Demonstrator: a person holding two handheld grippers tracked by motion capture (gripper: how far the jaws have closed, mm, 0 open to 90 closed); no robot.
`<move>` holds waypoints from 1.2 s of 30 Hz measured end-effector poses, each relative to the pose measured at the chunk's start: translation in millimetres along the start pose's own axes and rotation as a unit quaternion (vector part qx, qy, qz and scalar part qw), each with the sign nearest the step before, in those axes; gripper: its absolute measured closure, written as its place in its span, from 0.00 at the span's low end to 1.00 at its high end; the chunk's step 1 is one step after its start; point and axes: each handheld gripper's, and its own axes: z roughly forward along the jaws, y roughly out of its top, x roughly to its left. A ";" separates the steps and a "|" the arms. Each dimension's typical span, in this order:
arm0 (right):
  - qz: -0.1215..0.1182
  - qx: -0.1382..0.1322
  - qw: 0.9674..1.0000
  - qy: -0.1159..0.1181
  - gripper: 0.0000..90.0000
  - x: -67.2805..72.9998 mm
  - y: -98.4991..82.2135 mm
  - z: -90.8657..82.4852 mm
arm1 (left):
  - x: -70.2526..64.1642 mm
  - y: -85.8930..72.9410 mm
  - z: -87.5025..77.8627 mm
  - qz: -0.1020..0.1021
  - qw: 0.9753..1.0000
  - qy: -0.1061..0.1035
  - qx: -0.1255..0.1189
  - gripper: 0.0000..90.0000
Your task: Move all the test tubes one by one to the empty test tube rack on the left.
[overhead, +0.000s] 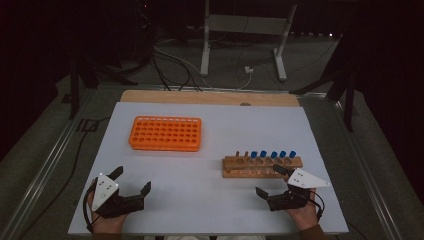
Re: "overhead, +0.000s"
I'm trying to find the white metal stand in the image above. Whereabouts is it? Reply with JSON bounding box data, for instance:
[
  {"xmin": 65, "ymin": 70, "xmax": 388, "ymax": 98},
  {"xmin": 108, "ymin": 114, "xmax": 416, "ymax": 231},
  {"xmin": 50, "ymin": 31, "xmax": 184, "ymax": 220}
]
[{"xmin": 199, "ymin": 0, "xmax": 298, "ymax": 82}]

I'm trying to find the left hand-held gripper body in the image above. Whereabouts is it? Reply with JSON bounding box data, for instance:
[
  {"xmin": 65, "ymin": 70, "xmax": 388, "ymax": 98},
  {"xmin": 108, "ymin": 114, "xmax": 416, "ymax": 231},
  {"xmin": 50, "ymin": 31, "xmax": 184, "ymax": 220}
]
[{"xmin": 90, "ymin": 172, "xmax": 147, "ymax": 220}]

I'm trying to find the left hand-held gripper cable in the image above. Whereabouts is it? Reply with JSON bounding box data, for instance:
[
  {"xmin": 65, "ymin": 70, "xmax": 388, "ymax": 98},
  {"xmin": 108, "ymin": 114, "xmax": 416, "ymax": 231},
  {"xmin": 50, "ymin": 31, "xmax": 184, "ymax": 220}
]
[{"xmin": 82, "ymin": 181, "xmax": 101, "ymax": 234}]

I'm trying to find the orange plastic test tube rack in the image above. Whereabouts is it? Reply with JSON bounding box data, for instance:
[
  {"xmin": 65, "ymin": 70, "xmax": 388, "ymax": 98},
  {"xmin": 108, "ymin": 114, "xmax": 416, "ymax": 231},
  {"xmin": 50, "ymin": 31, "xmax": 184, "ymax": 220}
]
[{"xmin": 128, "ymin": 115, "xmax": 203, "ymax": 153}]

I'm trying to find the black floor cable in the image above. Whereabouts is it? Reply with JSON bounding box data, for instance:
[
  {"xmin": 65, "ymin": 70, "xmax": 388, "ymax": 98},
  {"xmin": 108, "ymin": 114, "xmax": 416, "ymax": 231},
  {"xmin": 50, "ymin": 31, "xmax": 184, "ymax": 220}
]
[{"xmin": 18, "ymin": 116, "xmax": 111, "ymax": 240}]

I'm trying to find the metal floor rail frame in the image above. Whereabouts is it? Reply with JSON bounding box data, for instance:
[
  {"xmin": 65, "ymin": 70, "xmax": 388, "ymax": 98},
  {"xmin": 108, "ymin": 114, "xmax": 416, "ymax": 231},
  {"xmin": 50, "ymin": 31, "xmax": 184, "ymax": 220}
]
[{"xmin": 0, "ymin": 83, "xmax": 404, "ymax": 240}]

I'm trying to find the black tripod stand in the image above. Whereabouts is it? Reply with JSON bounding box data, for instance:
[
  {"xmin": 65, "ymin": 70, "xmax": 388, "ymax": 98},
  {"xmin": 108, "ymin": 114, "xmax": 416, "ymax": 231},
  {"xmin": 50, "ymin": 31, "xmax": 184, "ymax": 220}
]
[
  {"xmin": 64, "ymin": 49, "xmax": 139, "ymax": 121},
  {"xmin": 289, "ymin": 33, "xmax": 358, "ymax": 133}
]

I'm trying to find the right hand-held gripper cable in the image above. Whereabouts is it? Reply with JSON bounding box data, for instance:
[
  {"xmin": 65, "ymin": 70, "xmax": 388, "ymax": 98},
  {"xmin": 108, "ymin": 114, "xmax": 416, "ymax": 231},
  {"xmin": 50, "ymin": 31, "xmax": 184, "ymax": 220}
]
[{"xmin": 308, "ymin": 189, "xmax": 326, "ymax": 223}]

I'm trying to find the person's right hand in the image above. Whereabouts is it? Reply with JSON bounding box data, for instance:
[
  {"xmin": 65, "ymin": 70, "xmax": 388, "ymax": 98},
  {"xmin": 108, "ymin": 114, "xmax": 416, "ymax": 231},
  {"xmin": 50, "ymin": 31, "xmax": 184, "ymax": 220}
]
[{"xmin": 285, "ymin": 189, "xmax": 319, "ymax": 232}]

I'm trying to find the black floor bracket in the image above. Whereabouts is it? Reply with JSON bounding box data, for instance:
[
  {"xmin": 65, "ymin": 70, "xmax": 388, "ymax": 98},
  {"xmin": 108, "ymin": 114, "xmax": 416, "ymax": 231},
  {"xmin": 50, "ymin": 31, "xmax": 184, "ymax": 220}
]
[{"xmin": 75, "ymin": 118, "xmax": 100, "ymax": 133}]

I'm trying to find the white table sheet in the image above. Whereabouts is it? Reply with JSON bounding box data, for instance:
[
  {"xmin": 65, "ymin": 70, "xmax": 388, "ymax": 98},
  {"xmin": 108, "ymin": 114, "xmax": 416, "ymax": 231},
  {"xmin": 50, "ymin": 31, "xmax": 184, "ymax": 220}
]
[{"xmin": 67, "ymin": 101, "xmax": 350, "ymax": 236}]

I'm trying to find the white plug with cable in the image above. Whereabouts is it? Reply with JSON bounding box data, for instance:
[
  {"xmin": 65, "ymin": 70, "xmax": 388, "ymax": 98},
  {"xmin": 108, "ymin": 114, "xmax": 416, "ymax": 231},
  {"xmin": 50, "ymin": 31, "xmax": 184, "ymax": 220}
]
[{"xmin": 237, "ymin": 65, "xmax": 255, "ymax": 90}]

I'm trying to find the black cable bundle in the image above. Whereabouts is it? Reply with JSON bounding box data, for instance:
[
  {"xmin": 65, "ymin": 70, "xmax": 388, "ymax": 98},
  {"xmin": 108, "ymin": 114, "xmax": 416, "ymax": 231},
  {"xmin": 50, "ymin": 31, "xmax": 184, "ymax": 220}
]
[{"xmin": 151, "ymin": 46, "xmax": 203, "ymax": 93}]

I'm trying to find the hand-held gripper cable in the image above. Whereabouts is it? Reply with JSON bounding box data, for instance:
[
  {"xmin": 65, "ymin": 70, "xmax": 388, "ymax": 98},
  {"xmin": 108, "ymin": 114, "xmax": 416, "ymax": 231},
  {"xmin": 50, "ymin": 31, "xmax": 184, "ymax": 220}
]
[
  {"xmin": 308, "ymin": 189, "xmax": 326, "ymax": 223},
  {"xmin": 82, "ymin": 181, "xmax": 101, "ymax": 234}
]

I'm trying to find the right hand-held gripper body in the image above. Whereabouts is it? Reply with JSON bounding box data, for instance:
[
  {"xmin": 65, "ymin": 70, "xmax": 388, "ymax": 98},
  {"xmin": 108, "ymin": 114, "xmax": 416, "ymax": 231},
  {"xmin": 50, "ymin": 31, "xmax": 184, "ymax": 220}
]
[{"xmin": 267, "ymin": 168, "xmax": 332, "ymax": 212}]

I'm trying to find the person's left hand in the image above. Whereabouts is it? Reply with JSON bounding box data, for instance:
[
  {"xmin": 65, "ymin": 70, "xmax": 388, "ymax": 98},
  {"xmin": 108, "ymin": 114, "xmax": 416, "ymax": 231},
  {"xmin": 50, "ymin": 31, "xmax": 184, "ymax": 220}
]
[{"xmin": 87, "ymin": 211, "xmax": 130, "ymax": 235}]

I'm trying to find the wooden test tube rack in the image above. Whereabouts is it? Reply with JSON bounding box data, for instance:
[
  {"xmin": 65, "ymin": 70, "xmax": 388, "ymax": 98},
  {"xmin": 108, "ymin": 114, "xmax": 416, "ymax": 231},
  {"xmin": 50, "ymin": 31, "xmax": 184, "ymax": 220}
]
[{"xmin": 222, "ymin": 150, "xmax": 304, "ymax": 179}]

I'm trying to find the white floor cable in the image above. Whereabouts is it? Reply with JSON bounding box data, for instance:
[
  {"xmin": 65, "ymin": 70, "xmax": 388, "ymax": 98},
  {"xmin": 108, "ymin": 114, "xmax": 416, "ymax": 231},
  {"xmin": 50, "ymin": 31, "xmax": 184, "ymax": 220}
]
[{"xmin": 154, "ymin": 44, "xmax": 216, "ymax": 90}]

